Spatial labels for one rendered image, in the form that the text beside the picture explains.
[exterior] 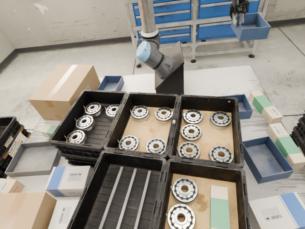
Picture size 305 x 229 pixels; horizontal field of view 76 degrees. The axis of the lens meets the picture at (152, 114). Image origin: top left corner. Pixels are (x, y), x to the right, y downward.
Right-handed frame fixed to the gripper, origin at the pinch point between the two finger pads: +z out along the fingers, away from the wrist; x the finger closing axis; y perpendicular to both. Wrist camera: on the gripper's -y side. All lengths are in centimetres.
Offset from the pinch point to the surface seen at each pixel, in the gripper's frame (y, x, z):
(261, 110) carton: 33, 9, 40
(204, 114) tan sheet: 44, -25, 26
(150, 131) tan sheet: 55, -54, 22
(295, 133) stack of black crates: 16, 47, 94
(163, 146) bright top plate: 67, -47, 20
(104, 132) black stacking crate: 55, -81, 19
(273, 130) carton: 51, 9, 37
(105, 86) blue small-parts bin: -3, -98, 30
